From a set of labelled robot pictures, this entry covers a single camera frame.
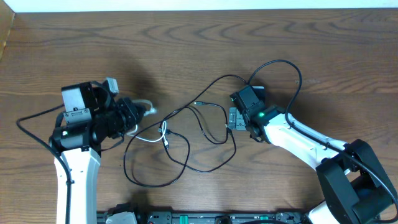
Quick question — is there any white usb cable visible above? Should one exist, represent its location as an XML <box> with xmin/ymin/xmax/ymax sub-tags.
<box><xmin>126</xmin><ymin>99</ymin><xmax>170</xmax><ymax>149</ymax></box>

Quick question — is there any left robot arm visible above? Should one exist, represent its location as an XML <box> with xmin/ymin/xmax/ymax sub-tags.
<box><xmin>50</xmin><ymin>78</ymin><xmax>146</xmax><ymax>223</ymax></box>

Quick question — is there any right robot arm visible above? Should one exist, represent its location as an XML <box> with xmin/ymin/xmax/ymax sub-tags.
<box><xmin>230</xmin><ymin>85</ymin><xmax>397</xmax><ymax>223</ymax></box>

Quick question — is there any cardboard panel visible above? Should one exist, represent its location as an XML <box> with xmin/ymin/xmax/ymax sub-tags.
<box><xmin>0</xmin><ymin>0</ymin><xmax>15</xmax><ymax>58</ymax></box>

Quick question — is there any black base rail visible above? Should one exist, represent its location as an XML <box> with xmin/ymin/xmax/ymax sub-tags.
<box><xmin>97</xmin><ymin>212</ymin><xmax>310</xmax><ymax>224</ymax></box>

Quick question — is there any green clamp handle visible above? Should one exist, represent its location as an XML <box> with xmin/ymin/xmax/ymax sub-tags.
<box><xmin>179</xmin><ymin>215</ymin><xmax>189</xmax><ymax>224</ymax></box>

